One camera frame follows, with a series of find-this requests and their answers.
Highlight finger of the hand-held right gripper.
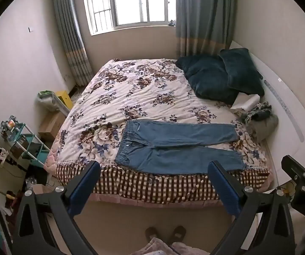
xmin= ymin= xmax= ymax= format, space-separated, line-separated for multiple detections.
xmin=281 ymin=155 xmax=305 ymax=192

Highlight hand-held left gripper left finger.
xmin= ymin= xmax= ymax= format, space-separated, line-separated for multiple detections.
xmin=14 ymin=160 xmax=101 ymax=255

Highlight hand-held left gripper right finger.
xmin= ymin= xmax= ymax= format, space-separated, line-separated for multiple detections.
xmin=207 ymin=160 xmax=296 ymax=255

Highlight blue denim pants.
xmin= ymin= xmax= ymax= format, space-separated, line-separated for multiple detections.
xmin=114 ymin=119 xmax=247 ymax=176

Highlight grey clothes pile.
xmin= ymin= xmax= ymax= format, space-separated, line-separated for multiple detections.
xmin=240 ymin=101 xmax=279 ymax=142

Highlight bed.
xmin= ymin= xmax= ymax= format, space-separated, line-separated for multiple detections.
xmin=44 ymin=58 xmax=275 ymax=210

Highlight cardboard box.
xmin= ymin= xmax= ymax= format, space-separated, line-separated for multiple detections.
xmin=38 ymin=110 xmax=67 ymax=142

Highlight teal shelf rack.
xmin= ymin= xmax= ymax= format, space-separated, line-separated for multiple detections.
xmin=0 ymin=115 xmax=50 ymax=166

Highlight white headboard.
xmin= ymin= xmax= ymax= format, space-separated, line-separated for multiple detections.
xmin=229 ymin=40 xmax=305 ymax=142

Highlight person's pink fleece clothing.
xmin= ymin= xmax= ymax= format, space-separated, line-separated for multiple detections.
xmin=131 ymin=237 xmax=211 ymax=255

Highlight yellow box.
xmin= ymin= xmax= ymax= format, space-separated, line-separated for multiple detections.
xmin=55 ymin=90 xmax=72 ymax=109

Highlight clear plastic bag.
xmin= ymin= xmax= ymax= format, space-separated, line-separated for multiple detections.
xmin=37 ymin=90 xmax=63 ymax=112

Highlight dark green pillow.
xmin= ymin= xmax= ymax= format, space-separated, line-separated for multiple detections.
xmin=219 ymin=48 xmax=265 ymax=96
xmin=175 ymin=56 xmax=239 ymax=105

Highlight blue grey curtain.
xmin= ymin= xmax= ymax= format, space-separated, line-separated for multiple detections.
xmin=52 ymin=0 xmax=94 ymax=87
xmin=175 ymin=0 xmax=235 ymax=59

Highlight window with metal bars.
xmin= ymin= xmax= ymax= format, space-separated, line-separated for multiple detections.
xmin=81 ymin=0 xmax=177 ymax=35

